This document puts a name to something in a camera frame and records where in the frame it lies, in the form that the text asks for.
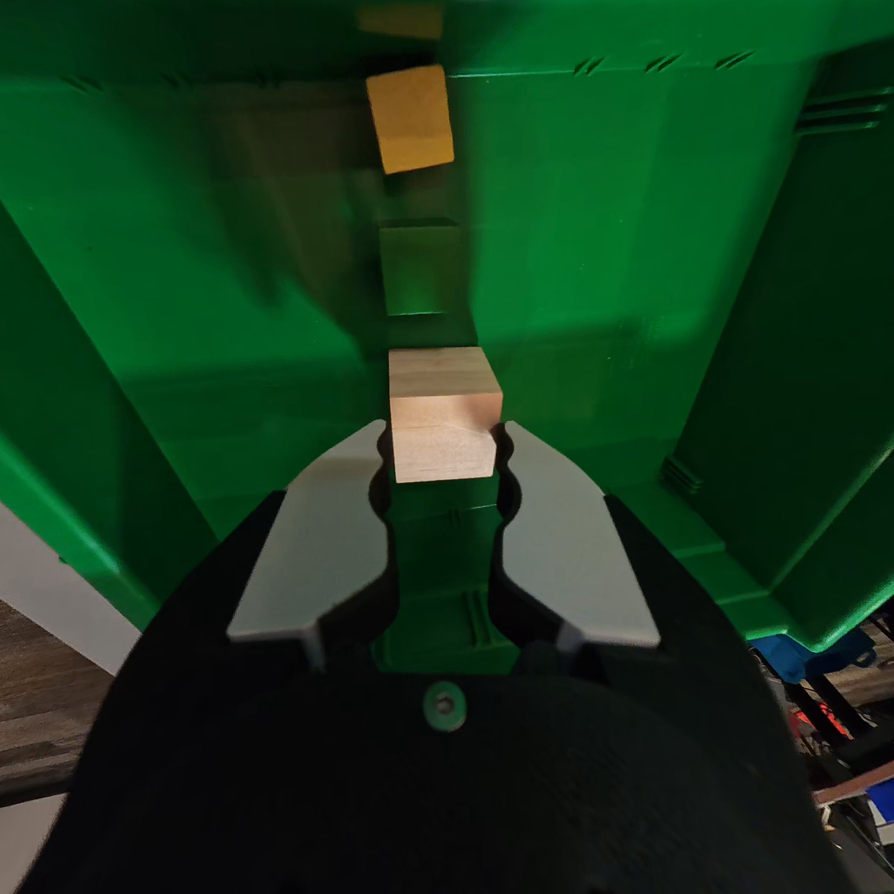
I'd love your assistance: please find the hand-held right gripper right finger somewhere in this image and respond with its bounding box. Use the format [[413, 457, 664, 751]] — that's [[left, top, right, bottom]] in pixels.
[[489, 419, 662, 675]]

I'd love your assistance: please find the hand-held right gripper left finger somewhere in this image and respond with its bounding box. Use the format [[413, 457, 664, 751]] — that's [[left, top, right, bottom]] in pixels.
[[227, 419, 402, 675]]

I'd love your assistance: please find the smooth pale wooden cube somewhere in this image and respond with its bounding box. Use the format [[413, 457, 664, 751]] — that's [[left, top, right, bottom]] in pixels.
[[388, 347, 504, 484]]

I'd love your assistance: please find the green wooden cube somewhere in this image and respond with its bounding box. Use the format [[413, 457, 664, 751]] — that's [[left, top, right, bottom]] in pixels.
[[379, 218, 467, 318]]

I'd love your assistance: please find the green plastic bin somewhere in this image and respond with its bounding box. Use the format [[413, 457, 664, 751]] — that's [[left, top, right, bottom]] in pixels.
[[0, 0, 894, 675]]

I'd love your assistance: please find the blue bag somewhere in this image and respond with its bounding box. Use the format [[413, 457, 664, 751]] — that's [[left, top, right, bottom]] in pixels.
[[751, 632, 877, 687]]

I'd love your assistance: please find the blue white box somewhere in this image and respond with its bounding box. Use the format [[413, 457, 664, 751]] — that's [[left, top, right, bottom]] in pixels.
[[862, 779, 894, 849]]

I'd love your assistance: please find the yellow wooden cube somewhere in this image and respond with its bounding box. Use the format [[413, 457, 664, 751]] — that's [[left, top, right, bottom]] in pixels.
[[366, 64, 455, 176]]

